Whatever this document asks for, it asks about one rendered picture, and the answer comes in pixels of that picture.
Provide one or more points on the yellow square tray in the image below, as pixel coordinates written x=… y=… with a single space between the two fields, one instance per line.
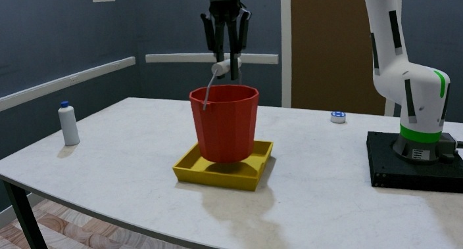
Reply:
x=232 y=175

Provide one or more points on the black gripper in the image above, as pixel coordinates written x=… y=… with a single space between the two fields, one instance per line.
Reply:
x=226 y=11

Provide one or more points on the grey bottle with blue cap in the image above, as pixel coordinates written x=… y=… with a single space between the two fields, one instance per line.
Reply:
x=68 y=124

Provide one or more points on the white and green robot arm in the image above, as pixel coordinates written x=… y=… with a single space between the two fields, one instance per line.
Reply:
x=421 y=91

